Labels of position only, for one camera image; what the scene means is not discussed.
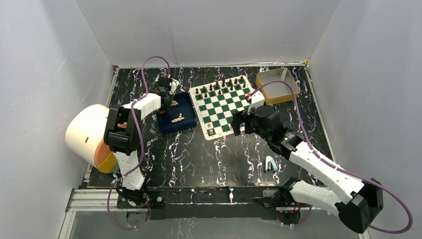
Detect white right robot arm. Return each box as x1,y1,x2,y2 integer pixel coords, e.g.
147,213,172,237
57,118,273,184
231,105,383,234

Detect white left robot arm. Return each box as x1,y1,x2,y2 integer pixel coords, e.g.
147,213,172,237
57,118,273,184
103,77,180,207

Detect green white chess board mat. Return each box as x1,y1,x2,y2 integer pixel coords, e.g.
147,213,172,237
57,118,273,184
189,75,254,140

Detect gold tin box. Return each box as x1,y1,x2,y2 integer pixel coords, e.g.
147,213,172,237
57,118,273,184
255,68,301,105

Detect dark blue tin box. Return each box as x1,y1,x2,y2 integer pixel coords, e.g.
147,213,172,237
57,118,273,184
156,92,198,135

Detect small white blue stapler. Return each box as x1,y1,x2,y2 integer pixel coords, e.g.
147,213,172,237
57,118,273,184
264,156,278,172

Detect white orange cylindrical appliance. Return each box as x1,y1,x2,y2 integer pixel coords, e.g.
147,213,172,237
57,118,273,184
65,104,118,173

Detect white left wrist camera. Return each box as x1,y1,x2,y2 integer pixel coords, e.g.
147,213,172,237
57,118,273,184
167,78,180,96

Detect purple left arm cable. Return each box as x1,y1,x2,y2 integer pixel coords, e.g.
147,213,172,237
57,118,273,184
107,56,172,230

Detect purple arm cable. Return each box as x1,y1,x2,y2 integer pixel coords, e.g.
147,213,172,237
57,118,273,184
250,80,414,235
107,56,172,230

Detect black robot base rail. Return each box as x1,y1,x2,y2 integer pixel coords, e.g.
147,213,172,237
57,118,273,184
115,186,314,228

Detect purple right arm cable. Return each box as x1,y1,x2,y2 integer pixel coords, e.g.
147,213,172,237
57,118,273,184
250,80,414,235

